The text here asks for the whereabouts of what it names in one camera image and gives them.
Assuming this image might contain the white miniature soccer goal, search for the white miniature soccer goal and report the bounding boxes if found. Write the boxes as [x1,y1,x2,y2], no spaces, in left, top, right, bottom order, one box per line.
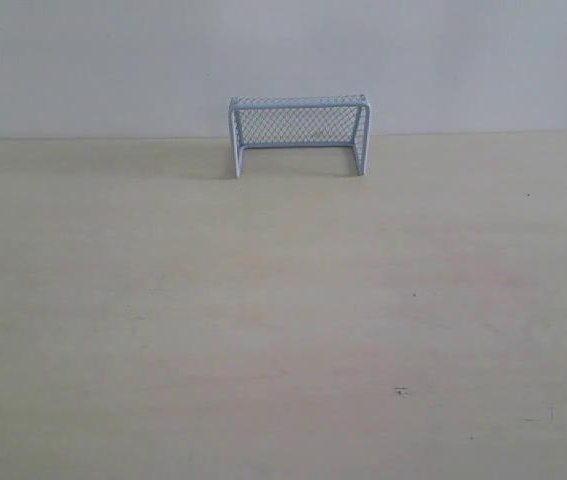
[228,94,372,178]

